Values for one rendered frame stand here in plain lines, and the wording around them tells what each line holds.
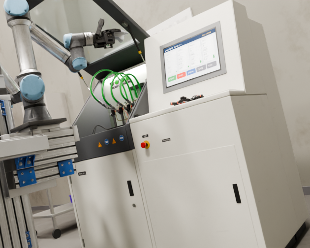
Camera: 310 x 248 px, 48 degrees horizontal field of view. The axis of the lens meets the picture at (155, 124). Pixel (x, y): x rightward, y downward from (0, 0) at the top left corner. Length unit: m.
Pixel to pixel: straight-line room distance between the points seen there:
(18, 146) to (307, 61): 2.70
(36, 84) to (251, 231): 1.31
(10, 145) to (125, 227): 1.02
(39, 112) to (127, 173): 0.69
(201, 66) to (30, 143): 1.11
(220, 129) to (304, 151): 1.87
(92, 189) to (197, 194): 0.84
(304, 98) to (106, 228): 2.19
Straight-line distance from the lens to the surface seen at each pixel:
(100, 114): 2.97
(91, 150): 2.45
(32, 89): 1.82
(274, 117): 2.40
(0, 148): 1.69
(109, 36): 2.00
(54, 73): 6.50
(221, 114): 1.84
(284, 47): 3.65
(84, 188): 2.57
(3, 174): 2.01
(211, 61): 2.17
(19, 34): 1.93
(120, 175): 2.29
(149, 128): 2.09
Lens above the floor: 0.79
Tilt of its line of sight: 3 degrees up
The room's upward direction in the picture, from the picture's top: 13 degrees counter-clockwise
